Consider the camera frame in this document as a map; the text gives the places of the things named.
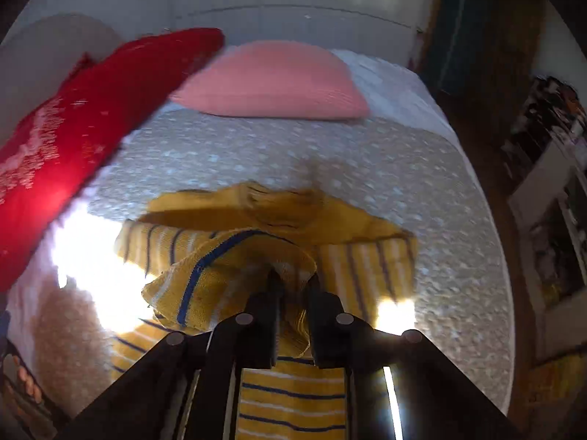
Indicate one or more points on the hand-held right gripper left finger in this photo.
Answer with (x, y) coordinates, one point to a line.
(270, 305)

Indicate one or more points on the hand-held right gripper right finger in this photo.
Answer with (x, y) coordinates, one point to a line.
(321, 307)

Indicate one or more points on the yellow striped knit sweater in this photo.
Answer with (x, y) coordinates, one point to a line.
(238, 261)

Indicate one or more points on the white textured bedspread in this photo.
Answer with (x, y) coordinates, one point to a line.
(390, 183)

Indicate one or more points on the pink pillow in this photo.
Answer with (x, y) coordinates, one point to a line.
(270, 80)

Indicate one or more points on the white bookshelf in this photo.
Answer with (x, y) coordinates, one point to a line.
(550, 220)

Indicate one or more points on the red printed blanket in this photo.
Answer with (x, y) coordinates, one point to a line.
(78, 123)

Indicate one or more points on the white headboard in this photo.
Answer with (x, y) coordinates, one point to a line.
(293, 23)

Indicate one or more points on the dark wooden door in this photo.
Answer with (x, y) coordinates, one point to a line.
(477, 32)

